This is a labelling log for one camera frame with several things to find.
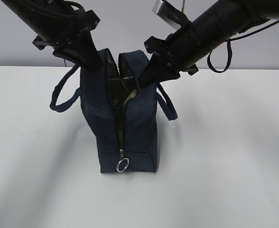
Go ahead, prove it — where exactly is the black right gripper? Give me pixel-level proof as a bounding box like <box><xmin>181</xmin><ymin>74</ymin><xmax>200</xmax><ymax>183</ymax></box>
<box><xmin>138</xmin><ymin>23</ymin><xmax>210</xmax><ymax>87</ymax></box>

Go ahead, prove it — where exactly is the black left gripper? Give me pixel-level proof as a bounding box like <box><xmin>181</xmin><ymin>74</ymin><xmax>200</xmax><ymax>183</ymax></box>
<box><xmin>32</xmin><ymin>9</ymin><xmax>103</xmax><ymax>71</ymax></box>

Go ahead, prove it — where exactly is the green lidded glass food container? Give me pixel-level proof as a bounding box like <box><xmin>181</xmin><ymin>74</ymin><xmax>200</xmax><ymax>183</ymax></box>
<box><xmin>123</xmin><ymin>90</ymin><xmax>137</xmax><ymax>105</ymax></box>

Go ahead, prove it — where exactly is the dark navy fabric lunch bag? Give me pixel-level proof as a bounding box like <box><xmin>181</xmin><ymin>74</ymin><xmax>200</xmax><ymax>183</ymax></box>
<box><xmin>50</xmin><ymin>48</ymin><xmax>178</xmax><ymax>173</ymax></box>

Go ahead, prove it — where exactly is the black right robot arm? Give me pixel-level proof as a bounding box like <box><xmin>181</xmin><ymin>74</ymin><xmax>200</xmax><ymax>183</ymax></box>
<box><xmin>138</xmin><ymin>0</ymin><xmax>279</xmax><ymax>87</ymax></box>

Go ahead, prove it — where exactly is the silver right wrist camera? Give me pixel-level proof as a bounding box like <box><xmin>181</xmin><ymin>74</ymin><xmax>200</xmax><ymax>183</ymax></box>
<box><xmin>152</xmin><ymin>0</ymin><xmax>191</xmax><ymax>30</ymax></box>

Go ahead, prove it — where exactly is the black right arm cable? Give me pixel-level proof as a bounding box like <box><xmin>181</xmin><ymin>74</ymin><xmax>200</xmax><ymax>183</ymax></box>
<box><xmin>207</xmin><ymin>19</ymin><xmax>279</xmax><ymax>73</ymax></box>

